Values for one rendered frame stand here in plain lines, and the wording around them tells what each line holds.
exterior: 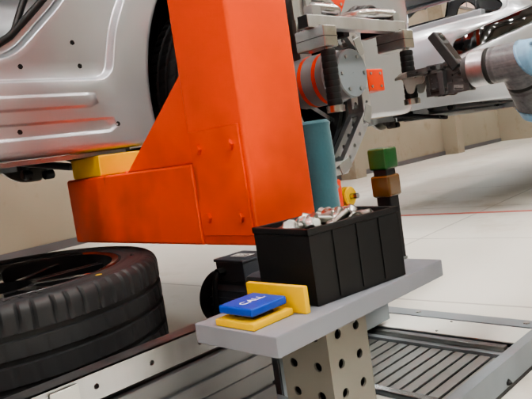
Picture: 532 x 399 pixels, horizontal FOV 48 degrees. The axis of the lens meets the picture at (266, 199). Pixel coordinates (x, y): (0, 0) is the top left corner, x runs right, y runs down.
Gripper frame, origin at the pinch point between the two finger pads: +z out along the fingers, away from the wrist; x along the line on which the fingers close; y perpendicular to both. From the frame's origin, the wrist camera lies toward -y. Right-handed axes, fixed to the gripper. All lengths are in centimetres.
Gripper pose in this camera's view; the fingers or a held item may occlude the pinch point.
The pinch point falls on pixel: (402, 76)
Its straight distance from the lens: 174.2
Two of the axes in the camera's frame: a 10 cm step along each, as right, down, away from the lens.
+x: 7.0, -1.6, 7.0
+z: -7.0, 0.4, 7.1
